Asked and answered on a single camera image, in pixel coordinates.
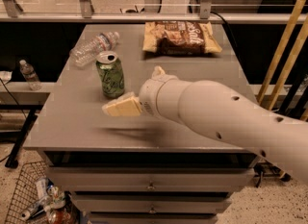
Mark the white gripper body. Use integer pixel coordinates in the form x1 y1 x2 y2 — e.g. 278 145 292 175
139 74 188 122

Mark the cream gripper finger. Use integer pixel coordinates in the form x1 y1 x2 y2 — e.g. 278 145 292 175
152 65 166 77
102 92 141 117

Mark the green soda can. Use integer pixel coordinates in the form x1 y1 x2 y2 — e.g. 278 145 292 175
95 51 124 98

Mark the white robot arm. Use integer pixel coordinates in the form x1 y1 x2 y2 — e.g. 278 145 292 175
102 66 308 184

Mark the brown chip bag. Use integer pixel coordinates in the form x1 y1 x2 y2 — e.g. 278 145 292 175
142 21 222 56

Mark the grey drawer cabinet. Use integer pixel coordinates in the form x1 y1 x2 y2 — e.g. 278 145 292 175
22 23 279 224

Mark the clear plastic water bottle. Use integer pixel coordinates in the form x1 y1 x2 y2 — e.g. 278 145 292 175
70 32 120 67

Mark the grey side bench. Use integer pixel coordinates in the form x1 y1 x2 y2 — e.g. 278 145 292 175
1 82 57 169

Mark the small upright water bottle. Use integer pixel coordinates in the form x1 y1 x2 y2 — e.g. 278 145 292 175
19 60 41 90

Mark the metal glass railing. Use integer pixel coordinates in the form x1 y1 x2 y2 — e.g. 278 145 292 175
0 0 308 24

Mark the black cable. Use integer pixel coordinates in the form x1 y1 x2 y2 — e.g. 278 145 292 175
210 11 240 53

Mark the wire basket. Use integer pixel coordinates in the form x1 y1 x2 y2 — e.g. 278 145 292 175
4 162 48 224

